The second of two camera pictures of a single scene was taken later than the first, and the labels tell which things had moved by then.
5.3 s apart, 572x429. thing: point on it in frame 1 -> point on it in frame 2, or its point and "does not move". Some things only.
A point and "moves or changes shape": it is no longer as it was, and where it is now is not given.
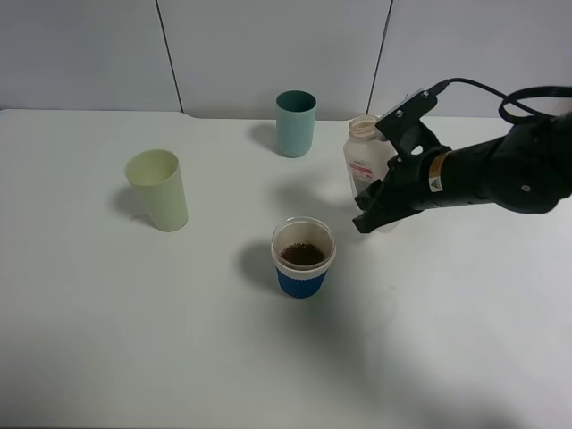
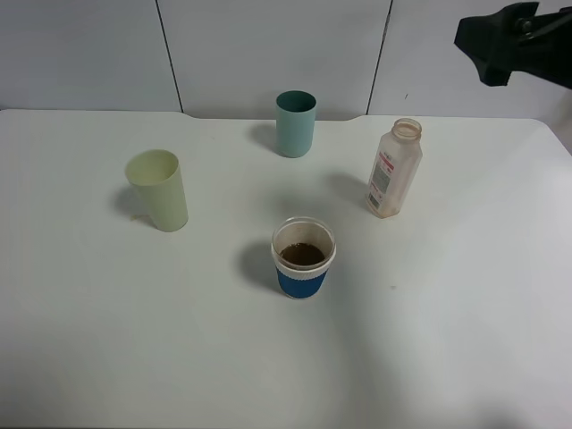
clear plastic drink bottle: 366,153 moves or changes shape
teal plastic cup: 296,118 does not move
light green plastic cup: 155,177 does not move
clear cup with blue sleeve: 303,248 does not move
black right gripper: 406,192 -> 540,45
